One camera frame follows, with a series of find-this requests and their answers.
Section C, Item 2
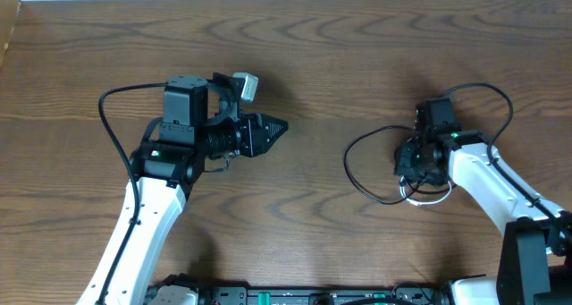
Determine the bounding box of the white usb cable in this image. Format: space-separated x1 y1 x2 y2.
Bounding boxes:
400 174 453 207

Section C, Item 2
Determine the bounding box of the thick black usb cable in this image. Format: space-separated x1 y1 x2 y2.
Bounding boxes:
401 174 455 197

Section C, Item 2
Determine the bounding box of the thin black usb cable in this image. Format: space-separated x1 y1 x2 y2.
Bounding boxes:
342 124 419 207

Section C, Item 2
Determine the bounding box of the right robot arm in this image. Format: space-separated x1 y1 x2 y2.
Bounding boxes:
394 97 571 304

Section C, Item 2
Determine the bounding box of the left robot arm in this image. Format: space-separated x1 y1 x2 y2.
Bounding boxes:
79 72 289 304

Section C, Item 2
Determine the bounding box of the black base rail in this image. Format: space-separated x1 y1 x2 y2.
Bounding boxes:
143 274 452 305

